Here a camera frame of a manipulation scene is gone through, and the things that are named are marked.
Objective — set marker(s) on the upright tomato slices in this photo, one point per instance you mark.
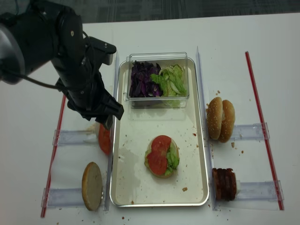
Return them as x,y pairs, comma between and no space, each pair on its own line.
104,139

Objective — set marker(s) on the clear plastic salad container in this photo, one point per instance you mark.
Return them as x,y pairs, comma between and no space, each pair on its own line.
163,60

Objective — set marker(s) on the lower left clear holder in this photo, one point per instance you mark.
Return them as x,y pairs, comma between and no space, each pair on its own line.
62,197

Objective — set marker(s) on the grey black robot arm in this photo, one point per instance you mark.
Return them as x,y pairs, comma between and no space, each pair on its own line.
46,45

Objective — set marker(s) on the red strip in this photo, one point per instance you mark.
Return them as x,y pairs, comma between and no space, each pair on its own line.
267,143
54,149

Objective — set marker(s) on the purple cabbage leaves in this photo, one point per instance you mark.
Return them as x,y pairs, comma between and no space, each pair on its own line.
142,85

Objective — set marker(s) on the upper left clear holder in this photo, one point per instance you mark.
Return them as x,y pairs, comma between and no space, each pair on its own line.
77,137

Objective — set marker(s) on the green lettuce in container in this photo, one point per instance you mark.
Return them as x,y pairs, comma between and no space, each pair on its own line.
170,81

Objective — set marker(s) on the right red strip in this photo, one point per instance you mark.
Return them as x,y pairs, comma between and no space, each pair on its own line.
267,143

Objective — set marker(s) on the right clear vertical rail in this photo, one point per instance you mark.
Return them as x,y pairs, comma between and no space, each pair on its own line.
206,139

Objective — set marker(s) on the lettuce on bun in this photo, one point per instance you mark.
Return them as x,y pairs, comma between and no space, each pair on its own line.
172,157

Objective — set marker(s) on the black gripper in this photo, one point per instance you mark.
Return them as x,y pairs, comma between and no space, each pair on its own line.
82,84

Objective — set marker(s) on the lower right clear holder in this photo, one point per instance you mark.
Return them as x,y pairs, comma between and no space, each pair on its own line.
264,191

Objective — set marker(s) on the sesame bun left half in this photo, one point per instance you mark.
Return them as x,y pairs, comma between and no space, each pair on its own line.
214,117

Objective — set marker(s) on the upright bun half left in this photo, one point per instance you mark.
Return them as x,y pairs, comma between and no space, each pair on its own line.
92,186

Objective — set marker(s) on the stack of meat patties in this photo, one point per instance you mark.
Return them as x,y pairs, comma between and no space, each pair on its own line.
225,184

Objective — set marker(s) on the left red strip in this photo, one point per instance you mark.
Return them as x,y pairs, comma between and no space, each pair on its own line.
54,149

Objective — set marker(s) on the tomato slice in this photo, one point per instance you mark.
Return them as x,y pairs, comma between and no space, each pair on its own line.
161,144
157,163

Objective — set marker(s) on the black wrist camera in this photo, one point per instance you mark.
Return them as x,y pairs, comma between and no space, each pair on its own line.
99,52

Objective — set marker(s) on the sesame bun right half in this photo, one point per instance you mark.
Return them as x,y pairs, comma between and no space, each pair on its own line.
228,120

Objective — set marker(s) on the white pusher behind tomatoes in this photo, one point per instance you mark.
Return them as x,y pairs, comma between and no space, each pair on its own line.
94,128

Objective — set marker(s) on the white metal tray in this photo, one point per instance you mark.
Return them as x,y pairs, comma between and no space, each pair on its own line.
132,184

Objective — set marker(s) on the white pusher behind patties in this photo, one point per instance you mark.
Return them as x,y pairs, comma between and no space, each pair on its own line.
238,187

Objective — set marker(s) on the clear holder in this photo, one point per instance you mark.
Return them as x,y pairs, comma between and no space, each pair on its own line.
258,131
62,197
77,137
264,191

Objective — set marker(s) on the sesame bun half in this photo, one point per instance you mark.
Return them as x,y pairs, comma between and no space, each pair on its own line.
214,117
228,120

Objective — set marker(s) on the left clear vertical rail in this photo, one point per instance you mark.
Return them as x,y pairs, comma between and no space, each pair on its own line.
110,158

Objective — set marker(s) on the bottom bun on tray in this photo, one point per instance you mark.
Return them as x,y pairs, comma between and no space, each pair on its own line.
162,156

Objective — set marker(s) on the upper right clear holder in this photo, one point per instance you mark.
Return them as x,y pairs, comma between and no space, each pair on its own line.
258,131

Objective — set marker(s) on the clear vertical rail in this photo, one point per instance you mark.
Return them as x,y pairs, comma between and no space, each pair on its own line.
110,158
206,139

